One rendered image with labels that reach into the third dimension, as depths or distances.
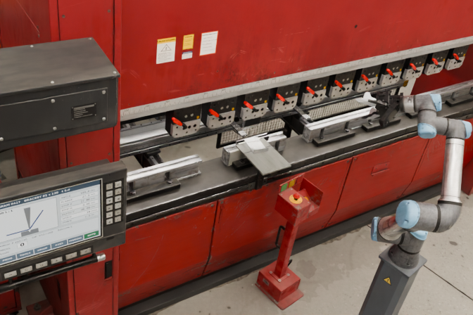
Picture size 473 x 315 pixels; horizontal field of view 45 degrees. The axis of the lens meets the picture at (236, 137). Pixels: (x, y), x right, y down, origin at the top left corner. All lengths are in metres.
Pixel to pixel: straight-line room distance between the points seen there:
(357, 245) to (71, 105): 2.81
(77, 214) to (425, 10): 2.32
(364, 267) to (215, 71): 1.92
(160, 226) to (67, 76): 1.42
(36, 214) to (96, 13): 0.69
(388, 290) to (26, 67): 2.10
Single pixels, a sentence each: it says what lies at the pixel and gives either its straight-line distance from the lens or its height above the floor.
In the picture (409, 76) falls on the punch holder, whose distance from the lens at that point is 3.69.
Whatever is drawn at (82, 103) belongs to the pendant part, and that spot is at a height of 1.87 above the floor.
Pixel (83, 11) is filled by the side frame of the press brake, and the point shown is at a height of 1.98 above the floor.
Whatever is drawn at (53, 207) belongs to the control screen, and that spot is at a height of 1.51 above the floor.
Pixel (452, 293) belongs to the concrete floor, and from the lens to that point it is 4.11.
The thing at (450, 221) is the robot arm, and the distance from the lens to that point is 2.47.
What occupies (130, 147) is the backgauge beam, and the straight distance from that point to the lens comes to 3.04.
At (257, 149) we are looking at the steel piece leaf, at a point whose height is 1.00.
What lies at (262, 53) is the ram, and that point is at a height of 1.56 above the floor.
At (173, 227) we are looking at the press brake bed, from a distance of 2.99.
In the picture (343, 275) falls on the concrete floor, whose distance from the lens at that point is 3.89.
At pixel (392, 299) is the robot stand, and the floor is 0.57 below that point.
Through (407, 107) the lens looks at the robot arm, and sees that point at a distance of 2.56.
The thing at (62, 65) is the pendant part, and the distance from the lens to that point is 1.73.
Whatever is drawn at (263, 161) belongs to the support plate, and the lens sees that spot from 2.96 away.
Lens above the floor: 2.80
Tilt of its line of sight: 36 degrees down
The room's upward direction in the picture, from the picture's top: 9 degrees clockwise
